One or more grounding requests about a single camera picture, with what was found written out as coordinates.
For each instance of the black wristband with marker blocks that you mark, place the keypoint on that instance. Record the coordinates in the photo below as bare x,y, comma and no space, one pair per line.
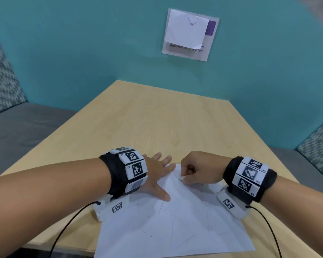
249,177
133,166

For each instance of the person's right forearm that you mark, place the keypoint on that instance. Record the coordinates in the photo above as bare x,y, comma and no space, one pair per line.
301,212

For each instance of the person's left forearm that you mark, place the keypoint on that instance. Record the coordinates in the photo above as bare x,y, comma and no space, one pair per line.
43,201

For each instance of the person's right hand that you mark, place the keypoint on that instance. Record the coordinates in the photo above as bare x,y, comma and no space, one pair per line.
207,167

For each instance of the person's right thumb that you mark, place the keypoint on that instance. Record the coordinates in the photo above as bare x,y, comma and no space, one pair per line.
191,181

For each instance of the person's left thumb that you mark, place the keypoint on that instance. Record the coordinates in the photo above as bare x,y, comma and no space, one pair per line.
162,192

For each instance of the metal paper clip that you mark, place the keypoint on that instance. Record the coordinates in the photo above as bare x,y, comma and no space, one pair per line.
193,19

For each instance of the patterned teal back cushion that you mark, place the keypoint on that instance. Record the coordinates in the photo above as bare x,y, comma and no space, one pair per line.
319,153
4,83

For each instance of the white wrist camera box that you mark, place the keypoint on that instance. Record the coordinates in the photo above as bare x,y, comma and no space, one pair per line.
113,208
231,204

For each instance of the person's left hand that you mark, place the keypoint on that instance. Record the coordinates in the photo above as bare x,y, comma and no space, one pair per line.
152,174

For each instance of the person's left middle finger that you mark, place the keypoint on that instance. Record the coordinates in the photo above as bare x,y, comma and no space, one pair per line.
167,160

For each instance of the white paper sheet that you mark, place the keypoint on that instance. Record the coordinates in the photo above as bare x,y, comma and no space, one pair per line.
175,228

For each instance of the white blank note sheet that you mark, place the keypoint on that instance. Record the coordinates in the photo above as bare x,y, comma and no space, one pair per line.
185,29

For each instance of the wall sign in clear sleeve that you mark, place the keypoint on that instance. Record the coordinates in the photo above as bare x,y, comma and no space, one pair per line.
204,49

